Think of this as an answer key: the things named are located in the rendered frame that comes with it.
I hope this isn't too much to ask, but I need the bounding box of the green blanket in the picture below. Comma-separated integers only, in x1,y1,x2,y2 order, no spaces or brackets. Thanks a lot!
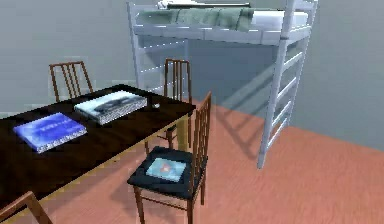
138,7,264,33

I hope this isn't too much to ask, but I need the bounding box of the brown chair with black seat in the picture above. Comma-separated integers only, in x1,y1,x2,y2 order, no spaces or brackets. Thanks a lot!
126,91,213,224

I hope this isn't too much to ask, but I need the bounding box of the white and grey book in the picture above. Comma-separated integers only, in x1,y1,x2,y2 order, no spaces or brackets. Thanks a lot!
73,89,148,126

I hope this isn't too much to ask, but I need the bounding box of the brown wooden chair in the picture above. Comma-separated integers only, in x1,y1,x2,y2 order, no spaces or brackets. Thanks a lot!
156,58,193,150
0,191,54,224
49,60,95,103

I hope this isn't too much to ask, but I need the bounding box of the dark wooden dining table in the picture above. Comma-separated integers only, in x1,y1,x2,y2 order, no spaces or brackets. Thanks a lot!
0,83,197,224

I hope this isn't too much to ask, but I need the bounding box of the light blue book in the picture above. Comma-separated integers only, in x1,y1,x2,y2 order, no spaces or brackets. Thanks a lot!
145,157,187,183

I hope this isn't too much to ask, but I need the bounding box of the white loft bed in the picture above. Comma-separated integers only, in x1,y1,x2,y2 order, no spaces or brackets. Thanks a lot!
126,0,319,170

